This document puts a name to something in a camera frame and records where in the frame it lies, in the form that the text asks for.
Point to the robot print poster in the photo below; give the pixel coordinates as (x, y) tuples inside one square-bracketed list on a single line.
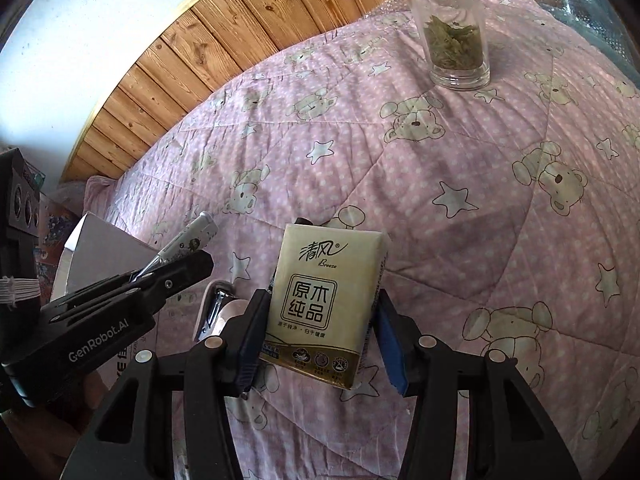
[(55, 230)]

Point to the beige tissue pack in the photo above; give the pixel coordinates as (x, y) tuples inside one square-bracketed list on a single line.
[(310, 305)]

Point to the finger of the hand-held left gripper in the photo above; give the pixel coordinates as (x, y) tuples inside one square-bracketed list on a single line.
[(115, 282), (175, 275)]

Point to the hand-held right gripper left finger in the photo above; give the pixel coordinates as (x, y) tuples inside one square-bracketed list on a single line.
[(248, 355)]

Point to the pink bear print blanket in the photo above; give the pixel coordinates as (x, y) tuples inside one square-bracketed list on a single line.
[(450, 210)]

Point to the wooden headboard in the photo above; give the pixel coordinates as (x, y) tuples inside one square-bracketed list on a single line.
[(200, 35)]

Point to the small pink stapler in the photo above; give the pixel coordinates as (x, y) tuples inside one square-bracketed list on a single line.
[(212, 310)]

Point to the white cardboard box yellow tape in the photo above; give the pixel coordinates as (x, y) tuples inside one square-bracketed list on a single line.
[(100, 250)]

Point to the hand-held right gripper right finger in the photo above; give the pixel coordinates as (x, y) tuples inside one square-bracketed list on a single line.
[(392, 355)]

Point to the bubble wrap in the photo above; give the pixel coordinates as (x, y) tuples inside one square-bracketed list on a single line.
[(575, 0)]

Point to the glass bottle with tea leaves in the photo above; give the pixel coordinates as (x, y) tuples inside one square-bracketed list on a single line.
[(455, 45)]

